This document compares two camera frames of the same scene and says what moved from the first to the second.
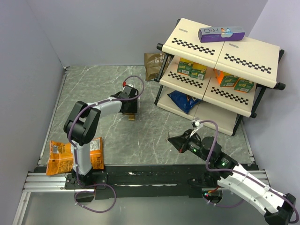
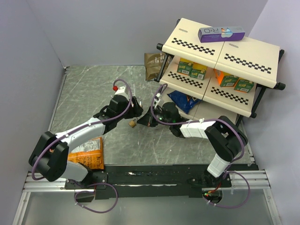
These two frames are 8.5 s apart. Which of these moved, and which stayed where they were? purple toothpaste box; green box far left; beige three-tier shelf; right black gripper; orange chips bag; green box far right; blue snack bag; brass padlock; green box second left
Moved: right black gripper; brass padlock; orange chips bag
Stayed: beige three-tier shelf; blue snack bag; green box far left; purple toothpaste box; green box second left; green box far right
